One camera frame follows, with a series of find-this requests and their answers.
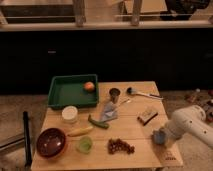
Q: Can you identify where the blue sponge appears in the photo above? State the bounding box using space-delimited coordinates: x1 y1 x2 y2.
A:
152 130 166 145

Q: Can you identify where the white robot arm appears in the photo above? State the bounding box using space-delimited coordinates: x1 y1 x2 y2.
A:
162 105 213 149

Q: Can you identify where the green plastic tray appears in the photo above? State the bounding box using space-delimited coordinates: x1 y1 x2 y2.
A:
48 74 99 110

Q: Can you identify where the dark metal cup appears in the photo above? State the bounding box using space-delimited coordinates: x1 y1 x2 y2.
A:
109 88 120 104

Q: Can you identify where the orange peach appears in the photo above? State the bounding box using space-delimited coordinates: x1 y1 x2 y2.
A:
84 82 95 92

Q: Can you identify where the black dish brush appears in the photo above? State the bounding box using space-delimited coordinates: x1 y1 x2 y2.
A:
126 87 163 100

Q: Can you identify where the blue grey cloth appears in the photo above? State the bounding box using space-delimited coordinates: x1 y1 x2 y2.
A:
100 102 118 122

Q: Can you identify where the green cucumber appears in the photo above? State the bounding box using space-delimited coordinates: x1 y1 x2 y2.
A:
88 115 109 129

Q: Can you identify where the yellow banana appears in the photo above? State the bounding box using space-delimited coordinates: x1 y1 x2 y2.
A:
67 126 93 137

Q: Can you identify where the brown wooden block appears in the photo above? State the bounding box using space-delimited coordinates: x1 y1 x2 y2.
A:
137 108 158 126

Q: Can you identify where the bunch of dark grapes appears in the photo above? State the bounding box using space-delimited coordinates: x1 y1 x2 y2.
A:
107 139 135 154

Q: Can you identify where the small green cup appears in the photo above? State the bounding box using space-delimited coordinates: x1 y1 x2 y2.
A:
76 136 93 154

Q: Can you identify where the dark red bowl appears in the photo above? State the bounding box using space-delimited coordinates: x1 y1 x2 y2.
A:
36 128 67 159

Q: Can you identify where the black pole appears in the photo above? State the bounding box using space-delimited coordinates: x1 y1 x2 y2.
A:
23 111 32 167

